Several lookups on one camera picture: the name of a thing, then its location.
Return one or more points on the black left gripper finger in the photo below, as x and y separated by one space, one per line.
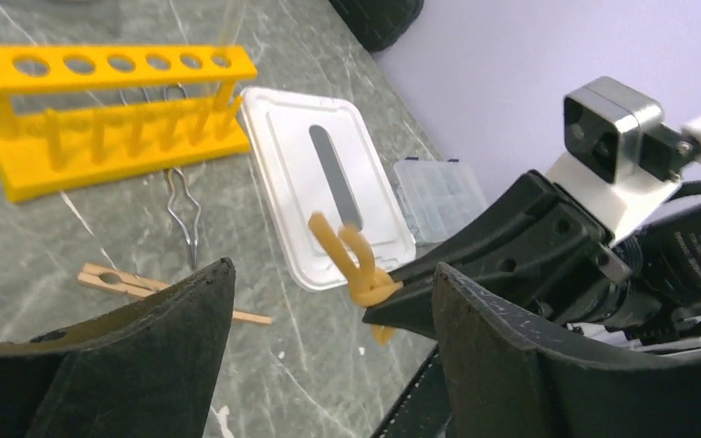
147 369

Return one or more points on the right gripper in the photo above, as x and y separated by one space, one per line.
511 373

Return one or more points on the yellow rubber tubing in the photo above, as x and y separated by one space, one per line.
368 284

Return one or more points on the wooden test tube clamp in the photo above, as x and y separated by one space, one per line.
115 281

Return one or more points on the metal wire tube holder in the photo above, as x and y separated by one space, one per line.
185 210

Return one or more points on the yellow test tube rack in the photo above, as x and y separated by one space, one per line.
59 150

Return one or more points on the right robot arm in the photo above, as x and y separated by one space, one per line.
654 295

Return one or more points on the clear plastic box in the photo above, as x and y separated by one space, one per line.
440 198

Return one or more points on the white bin lid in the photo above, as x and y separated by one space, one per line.
315 154

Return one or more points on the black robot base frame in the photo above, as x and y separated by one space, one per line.
423 408

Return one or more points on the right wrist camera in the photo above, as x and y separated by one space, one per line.
621 160

